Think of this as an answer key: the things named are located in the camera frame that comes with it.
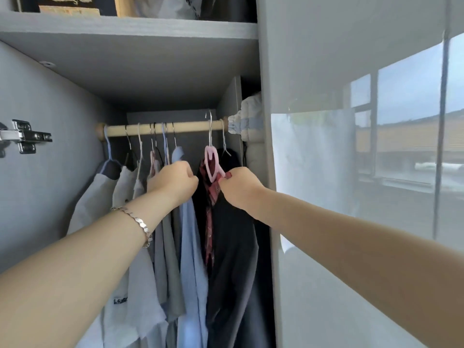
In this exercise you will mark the person's left hand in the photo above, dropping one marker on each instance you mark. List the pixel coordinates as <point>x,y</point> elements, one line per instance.
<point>174,184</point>

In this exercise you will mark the person's right hand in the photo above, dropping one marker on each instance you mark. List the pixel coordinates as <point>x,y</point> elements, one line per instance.
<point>243,188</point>

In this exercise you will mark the pink heart hanger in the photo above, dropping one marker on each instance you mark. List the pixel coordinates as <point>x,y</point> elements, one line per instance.
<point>210,152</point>

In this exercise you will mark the row of assorted hangers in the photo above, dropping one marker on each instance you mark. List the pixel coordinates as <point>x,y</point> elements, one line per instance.
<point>106,143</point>

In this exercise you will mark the row of clothes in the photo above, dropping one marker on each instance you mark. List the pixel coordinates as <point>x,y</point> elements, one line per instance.
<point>145,304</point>

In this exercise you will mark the white glossy wardrobe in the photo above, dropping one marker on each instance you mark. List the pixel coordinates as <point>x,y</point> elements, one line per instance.
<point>36,195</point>

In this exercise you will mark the person's right forearm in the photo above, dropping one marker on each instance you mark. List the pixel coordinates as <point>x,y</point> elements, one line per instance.
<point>362,257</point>

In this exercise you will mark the person's left forearm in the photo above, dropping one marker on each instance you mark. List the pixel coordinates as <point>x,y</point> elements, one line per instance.
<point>65,279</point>

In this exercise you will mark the cream rolled quilt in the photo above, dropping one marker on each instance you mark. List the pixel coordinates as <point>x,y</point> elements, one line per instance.
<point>255,159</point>

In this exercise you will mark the white fleece blanket blue stripe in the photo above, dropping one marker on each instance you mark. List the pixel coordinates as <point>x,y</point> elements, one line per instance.
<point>250,119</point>

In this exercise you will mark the white paper sheet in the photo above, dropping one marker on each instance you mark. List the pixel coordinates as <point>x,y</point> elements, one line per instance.
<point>311,159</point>

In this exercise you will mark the wooden hanging rod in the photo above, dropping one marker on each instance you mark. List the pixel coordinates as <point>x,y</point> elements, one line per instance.
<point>119,129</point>

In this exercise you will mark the metal door hinge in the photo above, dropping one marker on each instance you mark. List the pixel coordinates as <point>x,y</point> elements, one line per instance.
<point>27,135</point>

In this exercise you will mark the translucent white plastic bag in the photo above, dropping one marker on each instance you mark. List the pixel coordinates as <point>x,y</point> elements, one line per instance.
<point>166,5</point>

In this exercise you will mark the black shopping bag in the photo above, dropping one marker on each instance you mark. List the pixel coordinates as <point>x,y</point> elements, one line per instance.
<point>232,7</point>

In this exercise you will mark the black box gold dragon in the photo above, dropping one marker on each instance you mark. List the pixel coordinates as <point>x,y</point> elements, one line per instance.
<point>65,1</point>

